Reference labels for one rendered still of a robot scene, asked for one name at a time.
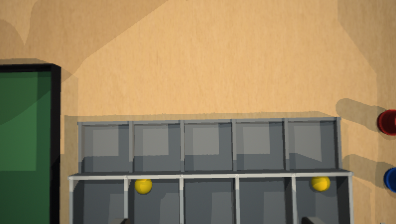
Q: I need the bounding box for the red plug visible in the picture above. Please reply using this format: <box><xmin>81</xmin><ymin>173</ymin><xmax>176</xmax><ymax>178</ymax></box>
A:
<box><xmin>377</xmin><ymin>109</ymin><xmax>396</xmax><ymax>136</ymax></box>

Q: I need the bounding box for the yellow ball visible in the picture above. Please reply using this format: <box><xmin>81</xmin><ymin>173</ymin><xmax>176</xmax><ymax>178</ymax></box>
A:
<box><xmin>135</xmin><ymin>179</ymin><xmax>152</xmax><ymax>194</ymax></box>
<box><xmin>311</xmin><ymin>177</ymin><xmax>330</xmax><ymax>192</ymax></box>

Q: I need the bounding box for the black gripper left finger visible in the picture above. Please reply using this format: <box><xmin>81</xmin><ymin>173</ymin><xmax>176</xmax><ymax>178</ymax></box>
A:
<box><xmin>110</xmin><ymin>218</ymin><xmax>130</xmax><ymax>224</ymax></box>

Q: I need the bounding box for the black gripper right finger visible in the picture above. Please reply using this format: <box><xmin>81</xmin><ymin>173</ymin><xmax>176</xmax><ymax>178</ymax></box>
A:
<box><xmin>301</xmin><ymin>217</ymin><xmax>325</xmax><ymax>224</ymax></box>

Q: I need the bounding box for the blue plug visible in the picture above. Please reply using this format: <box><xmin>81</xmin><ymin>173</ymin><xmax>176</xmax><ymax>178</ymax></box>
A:
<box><xmin>384</xmin><ymin>167</ymin><xmax>396</xmax><ymax>193</ymax></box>

